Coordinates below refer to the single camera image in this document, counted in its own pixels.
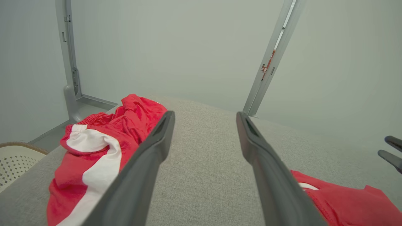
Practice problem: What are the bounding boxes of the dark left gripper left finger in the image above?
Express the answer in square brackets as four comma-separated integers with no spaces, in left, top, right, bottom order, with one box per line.
[82,110,175,226]

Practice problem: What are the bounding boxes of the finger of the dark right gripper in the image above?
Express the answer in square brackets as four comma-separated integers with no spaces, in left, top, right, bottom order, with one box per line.
[385,136,402,153]
[378,150,402,175]

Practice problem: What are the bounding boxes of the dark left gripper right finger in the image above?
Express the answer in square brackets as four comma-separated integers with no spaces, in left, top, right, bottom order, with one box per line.
[236,111,327,226]

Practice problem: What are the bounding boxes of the red shorts with white stripe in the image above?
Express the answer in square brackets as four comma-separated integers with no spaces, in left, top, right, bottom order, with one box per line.
[47,94,168,226]

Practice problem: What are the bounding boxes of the red Bulls jersey white sleeves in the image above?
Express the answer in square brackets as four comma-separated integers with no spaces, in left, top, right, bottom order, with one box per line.
[291,170,402,226]

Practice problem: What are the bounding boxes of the cream perforated laundry basket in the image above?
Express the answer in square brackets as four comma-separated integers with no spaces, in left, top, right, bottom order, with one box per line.
[0,142,50,192]

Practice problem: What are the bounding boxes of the grey partition floor rail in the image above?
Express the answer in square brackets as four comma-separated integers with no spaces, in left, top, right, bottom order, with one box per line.
[77,94,119,111]

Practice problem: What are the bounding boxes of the grey curved-foot partition post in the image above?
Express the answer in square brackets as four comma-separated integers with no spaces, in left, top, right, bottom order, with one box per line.
[56,0,83,123]

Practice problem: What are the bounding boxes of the grey straight partition post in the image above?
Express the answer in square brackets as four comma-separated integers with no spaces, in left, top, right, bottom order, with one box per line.
[243,0,297,116]
[250,0,307,117]

